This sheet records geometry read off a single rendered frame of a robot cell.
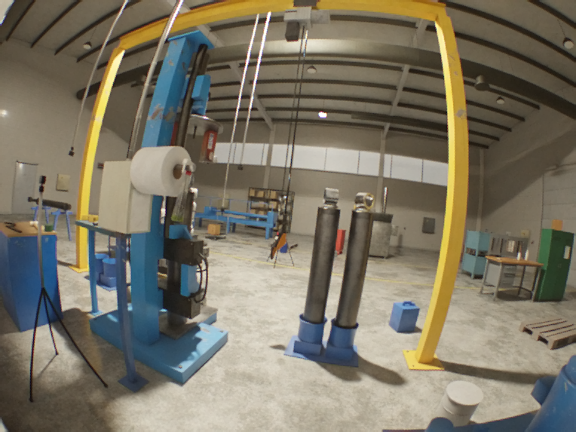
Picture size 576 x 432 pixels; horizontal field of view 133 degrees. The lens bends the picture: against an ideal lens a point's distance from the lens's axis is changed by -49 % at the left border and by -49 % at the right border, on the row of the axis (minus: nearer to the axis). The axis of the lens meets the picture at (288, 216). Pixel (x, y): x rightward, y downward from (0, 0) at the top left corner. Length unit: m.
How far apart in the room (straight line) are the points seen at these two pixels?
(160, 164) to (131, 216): 0.38
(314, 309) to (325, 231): 0.74
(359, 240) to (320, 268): 0.43
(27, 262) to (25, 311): 0.48
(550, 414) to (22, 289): 3.36
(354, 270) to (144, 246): 1.78
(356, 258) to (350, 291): 0.31
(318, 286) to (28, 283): 2.82
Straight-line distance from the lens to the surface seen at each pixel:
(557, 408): 0.99
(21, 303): 2.85
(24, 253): 2.73
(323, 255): 2.26
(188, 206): 2.34
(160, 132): 2.04
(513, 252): 7.03
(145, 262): 2.04
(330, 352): 2.57
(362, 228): 2.23
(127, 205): 1.45
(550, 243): 7.01
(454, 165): 2.56
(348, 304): 2.37
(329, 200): 2.27
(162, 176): 1.25
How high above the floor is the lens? 1.41
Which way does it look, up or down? 2 degrees down
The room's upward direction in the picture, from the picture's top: 7 degrees clockwise
